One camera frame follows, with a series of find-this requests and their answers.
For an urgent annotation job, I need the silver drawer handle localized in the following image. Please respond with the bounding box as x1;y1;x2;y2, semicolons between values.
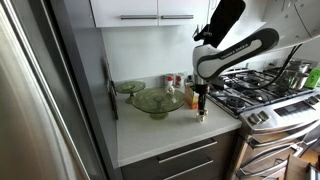
162;159;215;180
157;140;218;164

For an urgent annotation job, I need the white upper cabinet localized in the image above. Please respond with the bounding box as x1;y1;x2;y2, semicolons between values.
89;0;214;28

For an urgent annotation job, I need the bright green object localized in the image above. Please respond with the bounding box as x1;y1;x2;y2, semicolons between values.
304;67;320;90

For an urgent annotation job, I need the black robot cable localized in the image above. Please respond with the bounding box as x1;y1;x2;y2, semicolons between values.
229;43;299;92

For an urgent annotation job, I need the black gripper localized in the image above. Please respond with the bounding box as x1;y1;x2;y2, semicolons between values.
195;83;210;116

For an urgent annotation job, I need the stainless steel fridge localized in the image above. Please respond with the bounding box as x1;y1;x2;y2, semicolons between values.
0;0;101;180

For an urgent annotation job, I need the white chicken egg holder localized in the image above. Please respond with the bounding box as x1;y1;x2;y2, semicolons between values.
195;112;208;124

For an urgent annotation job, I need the black oven mitt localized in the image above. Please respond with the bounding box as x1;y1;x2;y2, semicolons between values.
193;0;247;49

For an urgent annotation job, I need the silver oven door handle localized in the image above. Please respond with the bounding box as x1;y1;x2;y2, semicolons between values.
248;121;320;150

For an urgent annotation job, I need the dark grey drawer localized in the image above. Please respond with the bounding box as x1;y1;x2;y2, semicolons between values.
120;130;238;171
121;156;234;180

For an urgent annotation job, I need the large green glass cake stand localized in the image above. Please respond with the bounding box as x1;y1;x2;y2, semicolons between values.
131;87;186;121

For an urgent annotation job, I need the stainless gas stove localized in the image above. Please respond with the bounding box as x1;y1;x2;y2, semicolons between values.
199;64;320;180

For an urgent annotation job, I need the brown cardboard box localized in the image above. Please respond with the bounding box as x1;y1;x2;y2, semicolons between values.
283;153;313;180

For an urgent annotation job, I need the silver cabinet handle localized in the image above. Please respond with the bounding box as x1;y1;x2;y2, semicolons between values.
119;14;159;20
160;14;195;20

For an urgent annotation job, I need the metal pot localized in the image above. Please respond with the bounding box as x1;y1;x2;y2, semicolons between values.
276;68;301;91

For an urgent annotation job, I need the small green glass cake stand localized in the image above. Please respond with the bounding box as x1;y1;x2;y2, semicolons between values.
114;80;147;105

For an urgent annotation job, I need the silver stove knob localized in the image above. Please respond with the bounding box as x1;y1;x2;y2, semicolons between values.
305;95;320;106
248;113;263;125
258;110;272;122

